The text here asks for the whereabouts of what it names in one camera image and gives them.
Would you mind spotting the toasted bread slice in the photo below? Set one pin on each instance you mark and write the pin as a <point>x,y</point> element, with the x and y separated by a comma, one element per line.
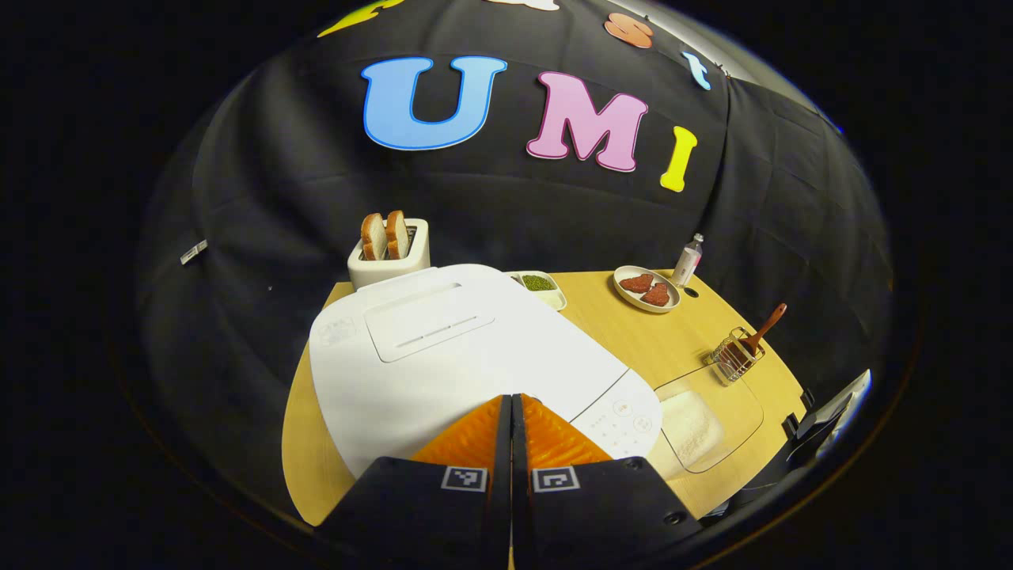
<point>372,236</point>
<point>397,234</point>

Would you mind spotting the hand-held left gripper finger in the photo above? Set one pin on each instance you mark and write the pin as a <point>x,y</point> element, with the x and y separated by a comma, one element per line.
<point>518,491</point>
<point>503,475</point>

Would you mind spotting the divided white bean dish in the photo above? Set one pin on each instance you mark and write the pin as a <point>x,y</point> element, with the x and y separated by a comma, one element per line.
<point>540,283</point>

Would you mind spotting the white rice heap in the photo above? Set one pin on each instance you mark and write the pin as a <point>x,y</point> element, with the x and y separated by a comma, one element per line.
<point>692,431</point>

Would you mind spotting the white toaster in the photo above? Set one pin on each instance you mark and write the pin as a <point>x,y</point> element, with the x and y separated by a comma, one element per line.
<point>396,269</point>

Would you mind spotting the black backdrop cloth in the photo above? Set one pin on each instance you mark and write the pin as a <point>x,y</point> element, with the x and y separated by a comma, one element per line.
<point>277,198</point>

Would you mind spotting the red meat piece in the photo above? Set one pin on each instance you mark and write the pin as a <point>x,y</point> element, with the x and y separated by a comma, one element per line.
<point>656,294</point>
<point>635,283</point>

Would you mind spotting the brown wooden spoon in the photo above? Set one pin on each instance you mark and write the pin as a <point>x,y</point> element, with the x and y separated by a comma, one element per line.
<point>768,324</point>

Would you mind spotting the small clear bottle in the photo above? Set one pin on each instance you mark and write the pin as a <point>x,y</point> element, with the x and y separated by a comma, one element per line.
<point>687,261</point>

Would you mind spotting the round white plate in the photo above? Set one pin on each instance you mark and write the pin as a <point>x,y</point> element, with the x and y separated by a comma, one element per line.
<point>625,295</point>

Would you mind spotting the white cloth clip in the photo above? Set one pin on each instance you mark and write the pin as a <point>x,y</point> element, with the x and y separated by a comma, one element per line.
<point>194,252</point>

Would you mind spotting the white rice cooker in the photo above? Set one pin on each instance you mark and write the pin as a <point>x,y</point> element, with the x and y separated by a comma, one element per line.
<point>443,372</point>

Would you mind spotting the clear glass tray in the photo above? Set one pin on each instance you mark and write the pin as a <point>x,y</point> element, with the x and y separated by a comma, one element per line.
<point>740,412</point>

